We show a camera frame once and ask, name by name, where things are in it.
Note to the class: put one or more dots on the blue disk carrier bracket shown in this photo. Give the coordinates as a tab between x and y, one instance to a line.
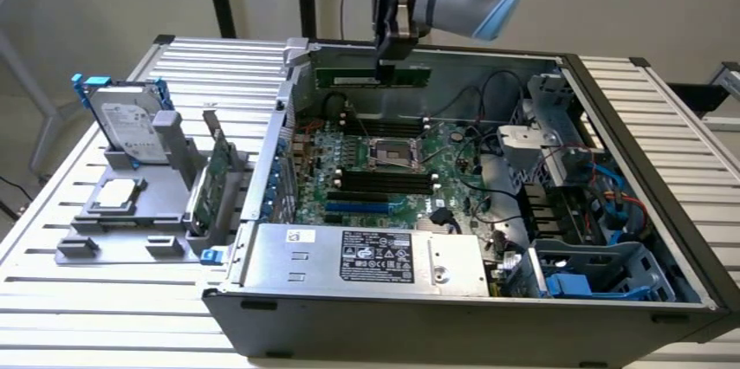
96	81

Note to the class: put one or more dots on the black expansion slot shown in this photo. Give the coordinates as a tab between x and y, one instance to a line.
358	198

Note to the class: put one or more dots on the grey parts rack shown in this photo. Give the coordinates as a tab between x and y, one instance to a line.
167	217

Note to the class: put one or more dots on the green RAM stick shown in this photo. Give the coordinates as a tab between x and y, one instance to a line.
346	79

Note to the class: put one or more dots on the silver hard disk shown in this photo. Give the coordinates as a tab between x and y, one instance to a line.
127	126

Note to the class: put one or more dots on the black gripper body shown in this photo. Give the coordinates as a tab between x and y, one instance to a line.
394	18

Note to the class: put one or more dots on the silver blue drive cage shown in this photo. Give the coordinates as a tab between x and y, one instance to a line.
601	265

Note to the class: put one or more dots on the black open PC case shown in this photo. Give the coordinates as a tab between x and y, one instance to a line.
462	325

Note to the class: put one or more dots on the CPU socket metal frame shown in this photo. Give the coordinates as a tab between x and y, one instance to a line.
394	152

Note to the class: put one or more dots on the green graphics card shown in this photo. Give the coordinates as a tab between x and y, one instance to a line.
214	178

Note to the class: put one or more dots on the silver CPU chip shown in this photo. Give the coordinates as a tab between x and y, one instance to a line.
118	193

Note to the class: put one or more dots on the black RAM slot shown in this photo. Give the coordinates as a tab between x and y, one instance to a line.
383	184
383	172
383	178
387	130
383	190
387	121
387	125
387	134

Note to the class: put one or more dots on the green motherboard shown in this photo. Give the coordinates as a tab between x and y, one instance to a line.
450	178

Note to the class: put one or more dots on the grey white fan shroud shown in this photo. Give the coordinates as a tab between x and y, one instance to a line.
518	144

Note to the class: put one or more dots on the silver power supply unit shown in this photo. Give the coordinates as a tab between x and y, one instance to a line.
323	260

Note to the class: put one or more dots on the silver disk bay cage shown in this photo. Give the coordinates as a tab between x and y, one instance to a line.
552	126

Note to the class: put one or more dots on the blue case latch tab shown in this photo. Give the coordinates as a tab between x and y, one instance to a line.
213	255

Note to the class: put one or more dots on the blue expansion slot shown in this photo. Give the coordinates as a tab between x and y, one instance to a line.
357	208

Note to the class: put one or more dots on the black and silver side table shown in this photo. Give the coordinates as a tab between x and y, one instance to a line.
703	96

